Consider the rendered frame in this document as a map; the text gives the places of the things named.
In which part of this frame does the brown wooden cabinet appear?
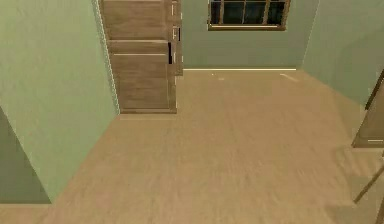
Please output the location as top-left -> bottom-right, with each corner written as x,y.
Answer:
351,68 -> 384,149

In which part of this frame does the wooden framed window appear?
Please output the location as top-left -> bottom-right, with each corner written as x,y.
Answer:
207,0 -> 292,32

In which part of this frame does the brown wooden room door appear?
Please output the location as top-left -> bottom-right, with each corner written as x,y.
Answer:
98,0 -> 184,115

